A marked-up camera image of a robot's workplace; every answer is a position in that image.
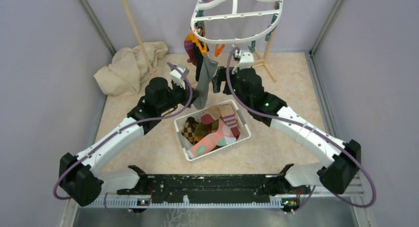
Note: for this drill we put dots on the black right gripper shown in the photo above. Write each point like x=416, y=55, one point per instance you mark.
x=221, y=75

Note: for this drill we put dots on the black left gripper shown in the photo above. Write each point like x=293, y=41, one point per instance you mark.
x=186, y=92

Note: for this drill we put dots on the striped beige maroon sock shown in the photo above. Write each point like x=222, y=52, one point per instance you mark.
x=228, y=115

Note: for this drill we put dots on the grey sock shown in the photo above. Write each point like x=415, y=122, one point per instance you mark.
x=207, y=72

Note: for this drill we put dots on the brown argyle sock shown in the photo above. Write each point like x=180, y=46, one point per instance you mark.
x=188, y=132

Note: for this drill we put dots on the olive green orange sock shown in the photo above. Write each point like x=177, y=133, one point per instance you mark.
x=202, y=130

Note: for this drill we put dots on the black sock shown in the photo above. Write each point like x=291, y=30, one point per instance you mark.
x=199, y=58

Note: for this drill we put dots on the pink sock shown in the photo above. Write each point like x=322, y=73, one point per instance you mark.
x=222, y=137

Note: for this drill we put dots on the maroon purple sock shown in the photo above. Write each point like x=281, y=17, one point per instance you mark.
x=189, y=48

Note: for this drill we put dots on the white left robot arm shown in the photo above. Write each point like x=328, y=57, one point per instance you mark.
x=82, y=177

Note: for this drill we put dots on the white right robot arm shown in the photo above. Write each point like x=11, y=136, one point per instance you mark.
x=337, y=159

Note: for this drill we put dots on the white oval clip hanger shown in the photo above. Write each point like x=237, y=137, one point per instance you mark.
x=198, y=19

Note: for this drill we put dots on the beige crumpled cloth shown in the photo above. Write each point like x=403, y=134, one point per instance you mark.
x=130, y=68

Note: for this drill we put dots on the white plastic basket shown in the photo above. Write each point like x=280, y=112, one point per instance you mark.
x=245, y=133

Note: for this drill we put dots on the orange clothes clip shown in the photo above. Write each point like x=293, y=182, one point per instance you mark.
x=202, y=46

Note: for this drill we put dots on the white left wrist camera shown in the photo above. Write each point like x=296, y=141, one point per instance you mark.
x=177, y=73

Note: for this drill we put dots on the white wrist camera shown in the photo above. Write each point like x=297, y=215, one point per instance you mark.
x=177, y=73
x=244, y=59

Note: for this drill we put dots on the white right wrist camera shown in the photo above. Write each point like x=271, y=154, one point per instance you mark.
x=244, y=59

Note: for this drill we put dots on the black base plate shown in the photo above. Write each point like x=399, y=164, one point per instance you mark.
x=213, y=189

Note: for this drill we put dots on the aluminium front rail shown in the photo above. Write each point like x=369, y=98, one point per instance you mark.
x=283, y=201

